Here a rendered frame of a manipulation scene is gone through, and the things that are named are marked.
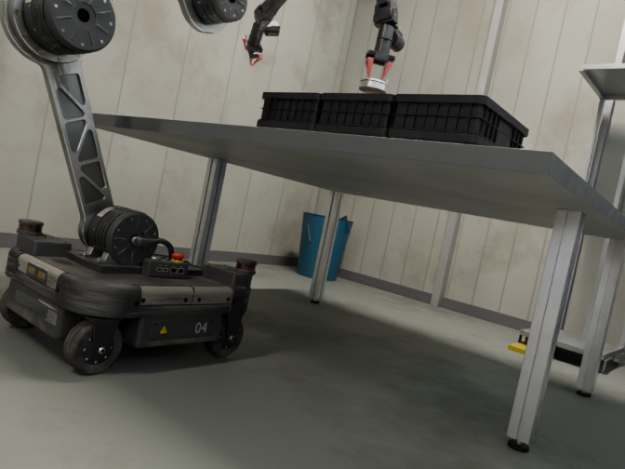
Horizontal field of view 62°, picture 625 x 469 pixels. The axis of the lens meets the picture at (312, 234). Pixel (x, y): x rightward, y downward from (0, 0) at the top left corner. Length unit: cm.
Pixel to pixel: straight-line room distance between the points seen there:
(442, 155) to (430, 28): 365
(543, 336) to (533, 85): 283
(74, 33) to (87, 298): 65
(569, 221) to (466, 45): 306
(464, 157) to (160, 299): 87
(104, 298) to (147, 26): 243
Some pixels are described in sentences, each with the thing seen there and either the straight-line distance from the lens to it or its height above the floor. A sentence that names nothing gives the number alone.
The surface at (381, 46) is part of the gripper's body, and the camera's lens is 201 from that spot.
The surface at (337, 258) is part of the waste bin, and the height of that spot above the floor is 19.
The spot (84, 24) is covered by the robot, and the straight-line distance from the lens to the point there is 150.
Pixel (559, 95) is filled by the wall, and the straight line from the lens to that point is 407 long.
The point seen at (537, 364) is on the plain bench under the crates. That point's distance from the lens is 154.
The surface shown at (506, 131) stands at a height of 88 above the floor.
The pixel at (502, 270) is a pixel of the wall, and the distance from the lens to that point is 395.
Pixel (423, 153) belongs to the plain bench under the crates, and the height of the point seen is 68.
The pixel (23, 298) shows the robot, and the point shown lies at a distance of 163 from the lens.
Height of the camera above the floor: 52
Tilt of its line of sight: 3 degrees down
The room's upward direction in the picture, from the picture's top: 12 degrees clockwise
